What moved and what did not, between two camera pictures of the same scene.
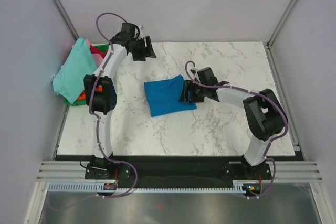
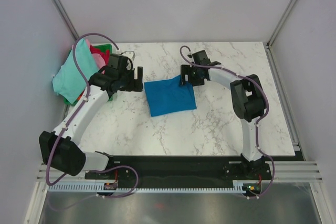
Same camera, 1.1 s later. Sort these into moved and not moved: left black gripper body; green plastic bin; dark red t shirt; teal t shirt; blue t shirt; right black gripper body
Moved: right black gripper body; left black gripper body
Not moved: dark red t shirt; teal t shirt; blue t shirt; green plastic bin
